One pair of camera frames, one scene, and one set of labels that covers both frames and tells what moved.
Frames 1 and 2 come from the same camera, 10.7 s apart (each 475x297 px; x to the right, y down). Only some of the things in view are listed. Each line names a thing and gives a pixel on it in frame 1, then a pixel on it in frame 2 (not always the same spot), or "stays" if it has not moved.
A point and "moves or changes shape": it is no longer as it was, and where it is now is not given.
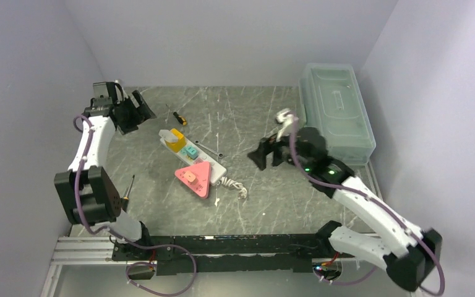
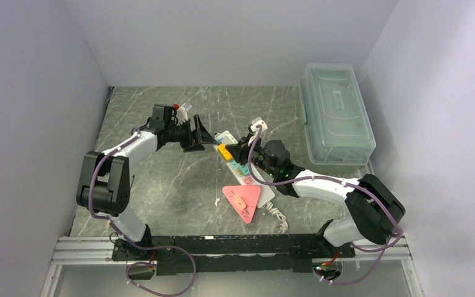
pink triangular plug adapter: x=198 y=176 to x=244 y=198
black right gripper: x=258 y=156 to x=239 y=151
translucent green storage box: x=334 y=99 stays
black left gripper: x=142 y=112 to x=201 y=135
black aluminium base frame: x=187 y=254 stays
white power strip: x=217 y=170 to x=266 y=195
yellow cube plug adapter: x=180 y=145 moves or changes shape
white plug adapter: x=167 y=135 moves or changes shape
